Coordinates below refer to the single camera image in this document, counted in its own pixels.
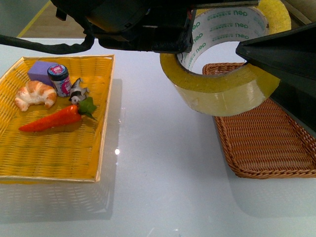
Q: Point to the small jar with pink label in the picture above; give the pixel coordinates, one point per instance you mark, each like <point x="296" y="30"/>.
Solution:
<point x="59" y="76"/>

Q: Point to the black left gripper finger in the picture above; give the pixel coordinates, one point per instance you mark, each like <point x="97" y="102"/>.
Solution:
<point x="291" y="57"/>

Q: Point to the small grey animal figurine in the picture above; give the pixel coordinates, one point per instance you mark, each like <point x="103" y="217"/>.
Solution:
<point x="77" y="93"/>

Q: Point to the purple foam block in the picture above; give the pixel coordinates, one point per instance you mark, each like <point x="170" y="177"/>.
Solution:
<point x="38" y="72"/>

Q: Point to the brown wicker basket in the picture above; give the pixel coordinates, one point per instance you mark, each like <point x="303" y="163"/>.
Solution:
<point x="260" y="140"/>

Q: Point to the yellow wicker basket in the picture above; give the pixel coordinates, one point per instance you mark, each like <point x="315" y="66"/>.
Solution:
<point x="64" y="142"/>

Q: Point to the toy carrot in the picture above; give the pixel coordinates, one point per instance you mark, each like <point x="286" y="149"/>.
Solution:
<point x="68" y="115"/>

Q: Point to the toy croissant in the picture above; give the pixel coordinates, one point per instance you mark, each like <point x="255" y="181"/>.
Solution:
<point x="35" y="93"/>

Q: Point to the clear packing tape roll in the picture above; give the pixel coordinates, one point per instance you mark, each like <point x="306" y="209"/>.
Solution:
<point x="209" y="78"/>

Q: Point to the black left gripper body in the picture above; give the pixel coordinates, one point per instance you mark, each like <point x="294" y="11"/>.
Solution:
<point x="162" y="26"/>

